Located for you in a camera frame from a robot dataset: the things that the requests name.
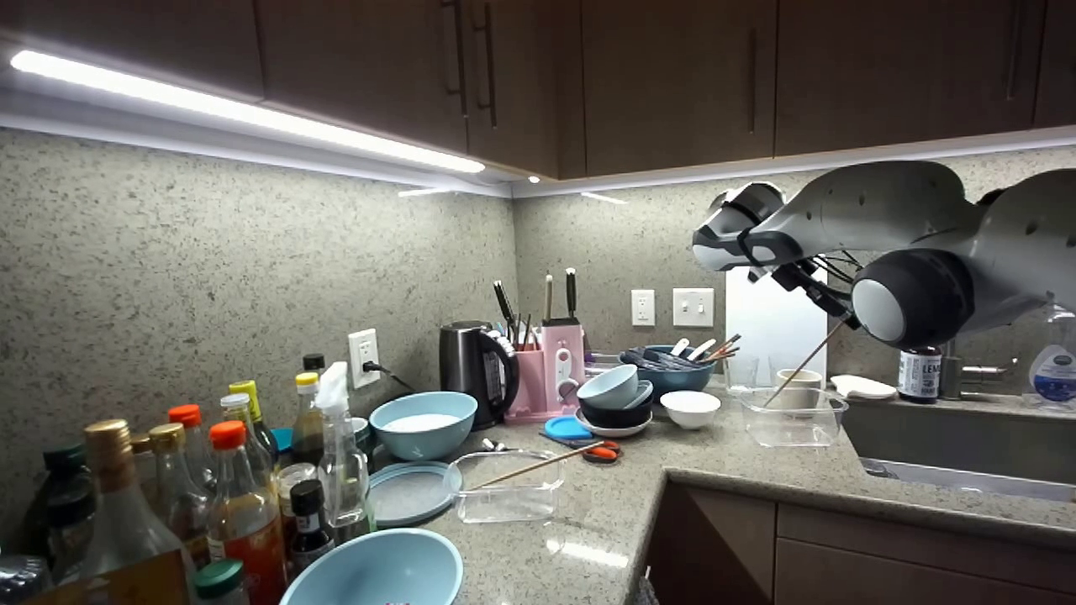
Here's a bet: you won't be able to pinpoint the red cap sauce bottle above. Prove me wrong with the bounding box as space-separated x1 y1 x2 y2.
210 421 286 605

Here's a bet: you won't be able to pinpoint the blue soap bottle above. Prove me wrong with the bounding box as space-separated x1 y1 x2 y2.
1030 347 1076 405

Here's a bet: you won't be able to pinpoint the blue lid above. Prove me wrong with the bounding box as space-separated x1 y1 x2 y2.
542 417 593 443

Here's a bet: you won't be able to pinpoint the small white bowl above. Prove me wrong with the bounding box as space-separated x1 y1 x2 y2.
660 391 720 431

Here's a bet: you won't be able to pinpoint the black cap soy bottle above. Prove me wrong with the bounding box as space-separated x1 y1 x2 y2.
288 481 333 570

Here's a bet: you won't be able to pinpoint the white light switch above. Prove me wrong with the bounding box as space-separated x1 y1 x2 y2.
630 288 657 331

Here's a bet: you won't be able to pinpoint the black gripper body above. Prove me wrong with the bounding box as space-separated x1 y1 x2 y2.
770 258 858 331

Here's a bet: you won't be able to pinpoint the pink knife block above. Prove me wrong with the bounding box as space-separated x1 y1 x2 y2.
494 268 584 422

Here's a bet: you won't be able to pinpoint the metal spoon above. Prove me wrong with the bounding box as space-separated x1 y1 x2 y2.
480 438 538 458

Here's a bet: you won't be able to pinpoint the green cap bottle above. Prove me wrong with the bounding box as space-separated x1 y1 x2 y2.
196 559 250 605

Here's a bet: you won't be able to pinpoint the light blue back bowl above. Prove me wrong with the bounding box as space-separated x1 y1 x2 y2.
369 391 478 462

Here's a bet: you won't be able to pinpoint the clear glass bowl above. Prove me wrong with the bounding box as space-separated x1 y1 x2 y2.
744 384 849 448

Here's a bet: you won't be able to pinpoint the white wall outlet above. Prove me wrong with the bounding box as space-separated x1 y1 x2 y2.
345 331 380 391

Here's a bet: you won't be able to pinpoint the large dark blue bowl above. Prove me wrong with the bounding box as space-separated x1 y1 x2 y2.
621 343 713 393

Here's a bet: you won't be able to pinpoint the wooden chopstick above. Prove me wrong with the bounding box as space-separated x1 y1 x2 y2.
760 318 844 409
471 448 590 490

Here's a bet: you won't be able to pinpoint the white double switch plate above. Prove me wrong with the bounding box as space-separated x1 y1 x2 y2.
674 288 713 325

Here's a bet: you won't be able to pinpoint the light blue front bowl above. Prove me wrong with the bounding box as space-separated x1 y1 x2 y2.
278 527 463 605

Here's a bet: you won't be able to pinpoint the clear spray bottle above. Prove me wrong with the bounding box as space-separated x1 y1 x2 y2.
314 364 372 540

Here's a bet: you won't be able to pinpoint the amber glass bottle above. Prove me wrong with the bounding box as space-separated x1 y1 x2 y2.
73 421 192 605

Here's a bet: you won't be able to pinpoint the white cutting board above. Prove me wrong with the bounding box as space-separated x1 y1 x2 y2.
726 268 827 388

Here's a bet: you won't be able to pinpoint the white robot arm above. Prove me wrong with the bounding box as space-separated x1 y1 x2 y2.
689 163 1076 351

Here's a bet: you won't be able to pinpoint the wooden chopstick on counter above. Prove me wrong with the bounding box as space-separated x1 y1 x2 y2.
471 448 590 490

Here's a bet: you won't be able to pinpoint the black electric kettle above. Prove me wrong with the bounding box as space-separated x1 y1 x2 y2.
441 324 518 426

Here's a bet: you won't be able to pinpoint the yellow cap oil bottle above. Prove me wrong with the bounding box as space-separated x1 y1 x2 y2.
293 374 323 463

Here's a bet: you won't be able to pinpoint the dark green bottle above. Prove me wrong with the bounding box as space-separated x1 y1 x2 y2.
26 448 95 575

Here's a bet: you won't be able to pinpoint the stacked grey black bowls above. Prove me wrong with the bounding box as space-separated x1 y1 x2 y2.
577 364 654 438

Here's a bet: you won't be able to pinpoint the dark jar white label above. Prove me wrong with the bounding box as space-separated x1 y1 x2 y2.
898 347 943 405

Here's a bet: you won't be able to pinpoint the clear rectangular container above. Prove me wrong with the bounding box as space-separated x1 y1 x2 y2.
453 452 566 524

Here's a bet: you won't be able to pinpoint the light blue plate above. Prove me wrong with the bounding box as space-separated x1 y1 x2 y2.
369 463 462 527

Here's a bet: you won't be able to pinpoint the light blue bowl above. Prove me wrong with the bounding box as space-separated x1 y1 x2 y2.
369 391 478 462
278 527 463 605

